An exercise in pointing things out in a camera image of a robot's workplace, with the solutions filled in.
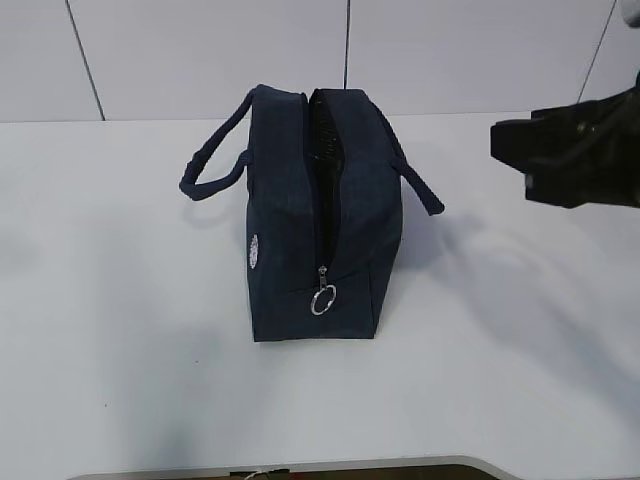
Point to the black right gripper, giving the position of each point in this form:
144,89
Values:
584,153

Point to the navy blue lunch bag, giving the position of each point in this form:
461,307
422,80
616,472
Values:
324,218

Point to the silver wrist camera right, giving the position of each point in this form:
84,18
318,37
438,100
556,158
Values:
630,12

